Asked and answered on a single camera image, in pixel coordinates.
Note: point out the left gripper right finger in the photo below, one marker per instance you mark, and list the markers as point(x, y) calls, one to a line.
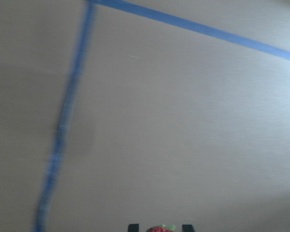
point(186, 228)

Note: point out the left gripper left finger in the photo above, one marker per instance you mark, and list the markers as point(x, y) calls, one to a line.
point(133, 228)

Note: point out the red strawberry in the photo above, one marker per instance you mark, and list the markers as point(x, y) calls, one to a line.
point(162, 228)

